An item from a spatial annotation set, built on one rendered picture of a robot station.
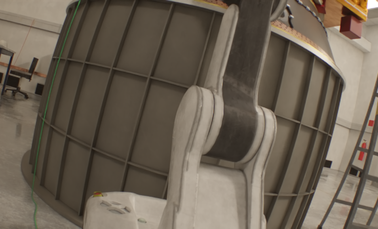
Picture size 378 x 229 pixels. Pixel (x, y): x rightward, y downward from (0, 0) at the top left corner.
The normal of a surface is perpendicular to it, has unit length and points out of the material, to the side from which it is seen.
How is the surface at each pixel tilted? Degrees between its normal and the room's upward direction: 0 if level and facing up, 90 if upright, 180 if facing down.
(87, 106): 90
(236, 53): 91
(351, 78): 90
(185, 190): 55
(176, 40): 90
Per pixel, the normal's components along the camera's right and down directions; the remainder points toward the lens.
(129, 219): 0.37, -0.78
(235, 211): 0.38, -0.54
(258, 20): 0.26, 0.09
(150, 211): 0.34, -0.28
